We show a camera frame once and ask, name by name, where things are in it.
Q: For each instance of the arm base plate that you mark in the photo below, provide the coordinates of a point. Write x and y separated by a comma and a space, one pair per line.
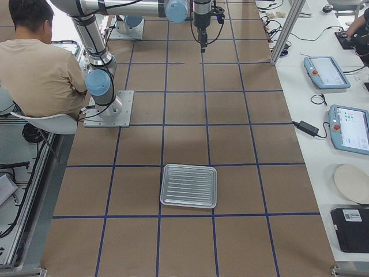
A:
117, 114
114, 35

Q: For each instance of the black flat box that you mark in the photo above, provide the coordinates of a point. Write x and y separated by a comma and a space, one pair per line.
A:
351, 226

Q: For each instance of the aluminium frame post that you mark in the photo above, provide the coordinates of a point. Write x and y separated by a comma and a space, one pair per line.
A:
291, 18

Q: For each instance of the person in beige shirt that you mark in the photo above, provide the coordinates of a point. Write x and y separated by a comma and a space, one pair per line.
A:
42, 79

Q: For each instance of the beige round plate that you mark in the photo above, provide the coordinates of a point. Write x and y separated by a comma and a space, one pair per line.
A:
352, 182

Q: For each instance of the black power adapter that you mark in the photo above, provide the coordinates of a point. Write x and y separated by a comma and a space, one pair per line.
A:
306, 128

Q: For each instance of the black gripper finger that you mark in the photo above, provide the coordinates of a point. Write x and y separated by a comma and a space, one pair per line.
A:
203, 39

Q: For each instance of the blue teach pendant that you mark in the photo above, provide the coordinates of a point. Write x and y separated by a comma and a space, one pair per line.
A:
349, 128
325, 73

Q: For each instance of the white chair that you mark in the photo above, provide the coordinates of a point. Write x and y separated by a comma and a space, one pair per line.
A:
56, 124

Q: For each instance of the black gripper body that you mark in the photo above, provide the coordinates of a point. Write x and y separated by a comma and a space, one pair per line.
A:
200, 18

